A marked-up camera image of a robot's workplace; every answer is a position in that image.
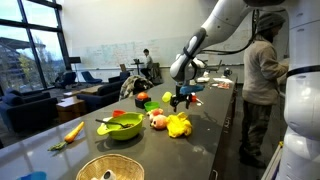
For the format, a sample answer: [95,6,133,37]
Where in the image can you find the grey office chair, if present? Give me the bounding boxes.
[151,62,165,85]

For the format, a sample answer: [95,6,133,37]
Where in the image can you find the black box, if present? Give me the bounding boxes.
[134,96,152,110]

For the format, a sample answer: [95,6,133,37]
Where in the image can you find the seated person at desk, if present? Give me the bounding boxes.
[139,48,155,80]

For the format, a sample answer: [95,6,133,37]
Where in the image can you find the orange ball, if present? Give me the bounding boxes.
[136,91,150,101]

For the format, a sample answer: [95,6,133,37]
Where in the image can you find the yellow knitted towel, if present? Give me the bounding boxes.
[165,111,193,139]

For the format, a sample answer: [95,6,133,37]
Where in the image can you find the wooden coffee table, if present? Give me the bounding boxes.
[55,96,88,124]

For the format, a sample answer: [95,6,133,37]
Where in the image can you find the person in beige hoodie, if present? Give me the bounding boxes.
[238,12,290,169]

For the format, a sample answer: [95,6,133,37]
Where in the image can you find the standing desk with laptop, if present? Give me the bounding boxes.
[130,58,145,76]

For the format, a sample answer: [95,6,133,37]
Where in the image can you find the small green bowl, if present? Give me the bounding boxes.
[143,100,161,113]

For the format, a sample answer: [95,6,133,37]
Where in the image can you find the camouflage jacket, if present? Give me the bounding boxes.
[118,74,155,101]

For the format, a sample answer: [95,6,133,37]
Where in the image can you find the wall whiteboard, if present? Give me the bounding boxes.
[81,37,191,70]

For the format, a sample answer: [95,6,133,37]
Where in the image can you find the low lounge table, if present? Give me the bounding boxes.
[63,84,104,98]

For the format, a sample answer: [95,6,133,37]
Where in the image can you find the dark spoon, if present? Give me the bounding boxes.
[95,118,133,129]

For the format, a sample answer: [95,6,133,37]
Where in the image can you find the yellow-green plastic cup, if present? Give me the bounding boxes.
[161,91,174,103]

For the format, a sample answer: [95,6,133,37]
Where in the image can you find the large oval wicker basket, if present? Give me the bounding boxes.
[75,153,145,180]

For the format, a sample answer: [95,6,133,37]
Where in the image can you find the red measuring cup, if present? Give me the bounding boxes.
[189,93,205,106]

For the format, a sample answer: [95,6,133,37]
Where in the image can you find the plush toy animal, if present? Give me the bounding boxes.
[150,114,169,130]

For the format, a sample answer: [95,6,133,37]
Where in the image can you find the seated person by window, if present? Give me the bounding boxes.
[54,68,78,90]

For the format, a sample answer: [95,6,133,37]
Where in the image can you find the dark armchair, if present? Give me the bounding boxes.
[108,70,131,84]

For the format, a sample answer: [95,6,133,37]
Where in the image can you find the toy carrot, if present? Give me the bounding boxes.
[47,120,86,152]

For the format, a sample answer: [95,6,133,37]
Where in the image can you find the red and white packages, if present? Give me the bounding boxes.
[211,77,234,90]

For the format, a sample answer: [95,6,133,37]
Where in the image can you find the white flat container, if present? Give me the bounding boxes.
[196,76,211,84]

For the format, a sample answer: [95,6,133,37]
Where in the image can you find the orange plush toy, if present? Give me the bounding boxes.
[146,107,165,123]

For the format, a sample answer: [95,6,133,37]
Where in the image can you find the blue armchair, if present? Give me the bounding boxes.
[80,70,103,85]

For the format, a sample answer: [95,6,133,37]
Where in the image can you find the small blue bowl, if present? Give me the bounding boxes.
[15,170,48,180]

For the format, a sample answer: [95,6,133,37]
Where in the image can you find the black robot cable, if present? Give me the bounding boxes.
[199,9,262,56]

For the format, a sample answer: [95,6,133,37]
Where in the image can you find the small red-orange cup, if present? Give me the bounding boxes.
[111,109,127,118]

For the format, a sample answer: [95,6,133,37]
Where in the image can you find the dark blue sofa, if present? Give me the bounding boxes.
[0,87,60,133]

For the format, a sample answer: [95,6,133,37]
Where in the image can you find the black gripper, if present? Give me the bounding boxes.
[169,93,193,114]

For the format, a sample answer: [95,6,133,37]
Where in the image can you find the white tape roll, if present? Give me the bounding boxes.
[90,169,118,180]

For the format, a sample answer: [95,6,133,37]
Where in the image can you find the lime green bowl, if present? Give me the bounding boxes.
[96,112,145,141]

